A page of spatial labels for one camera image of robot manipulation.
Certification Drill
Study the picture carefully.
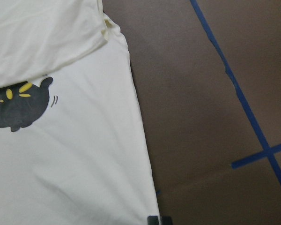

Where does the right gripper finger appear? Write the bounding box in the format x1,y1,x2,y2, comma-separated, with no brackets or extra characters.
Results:
147,216,159,225

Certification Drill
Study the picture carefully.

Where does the cream long-sleeve cat shirt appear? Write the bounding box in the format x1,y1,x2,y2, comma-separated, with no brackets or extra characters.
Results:
0,0,160,225

